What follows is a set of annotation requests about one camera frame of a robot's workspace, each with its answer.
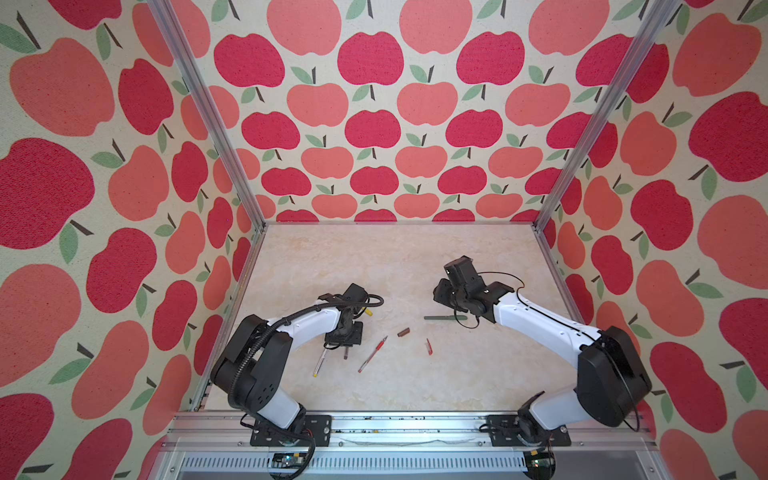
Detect green fountain pen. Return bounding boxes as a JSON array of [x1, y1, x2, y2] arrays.
[[423, 314, 468, 322]]

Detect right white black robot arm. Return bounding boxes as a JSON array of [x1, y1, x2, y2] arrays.
[[433, 256, 652, 445]]

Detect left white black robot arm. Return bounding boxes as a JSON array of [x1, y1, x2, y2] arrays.
[[210, 283, 384, 435]]

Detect red gel pen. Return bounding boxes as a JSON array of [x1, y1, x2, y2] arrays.
[[357, 336, 388, 373]]

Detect left black corrugated cable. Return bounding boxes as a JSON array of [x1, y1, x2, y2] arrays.
[[230, 292, 385, 480]]

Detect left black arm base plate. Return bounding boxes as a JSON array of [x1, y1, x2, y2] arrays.
[[250, 415, 333, 447]]

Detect white slotted cable duct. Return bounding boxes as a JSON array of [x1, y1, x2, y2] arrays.
[[176, 451, 528, 475]]

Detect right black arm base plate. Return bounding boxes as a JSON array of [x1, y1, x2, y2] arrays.
[[478, 415, 572, 448]]

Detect right thin black cable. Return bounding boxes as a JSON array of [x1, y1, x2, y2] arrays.
[[455, 271, 640, 432]]

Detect aluminium front frame rail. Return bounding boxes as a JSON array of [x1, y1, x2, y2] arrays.
[[160, 410, 658, 453]]

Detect right aluminium frame post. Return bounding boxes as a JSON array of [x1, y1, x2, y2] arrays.
[[532, 0, 682, 235]]

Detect aluminium frame post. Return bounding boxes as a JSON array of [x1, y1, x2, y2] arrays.
[[532, 0, 682, 235], [148, 0, 266, 234]]

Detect left aluminium frame post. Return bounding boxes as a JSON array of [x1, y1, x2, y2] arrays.
[[148, 0, 266, 234]]

